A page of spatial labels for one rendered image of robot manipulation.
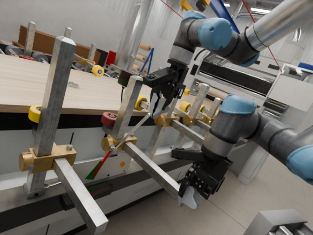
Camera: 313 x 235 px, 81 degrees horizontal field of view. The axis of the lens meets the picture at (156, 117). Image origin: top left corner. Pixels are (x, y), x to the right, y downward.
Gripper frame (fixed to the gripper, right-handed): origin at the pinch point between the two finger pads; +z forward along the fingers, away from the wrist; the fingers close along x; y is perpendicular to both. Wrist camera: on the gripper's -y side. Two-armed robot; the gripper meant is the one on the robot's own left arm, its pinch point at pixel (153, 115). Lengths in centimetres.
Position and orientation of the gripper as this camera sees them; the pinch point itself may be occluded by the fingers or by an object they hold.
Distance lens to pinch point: 65.7
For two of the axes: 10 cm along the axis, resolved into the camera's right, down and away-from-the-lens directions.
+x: -6.8, -4.5, 5.7
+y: 6.4, 0.1, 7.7
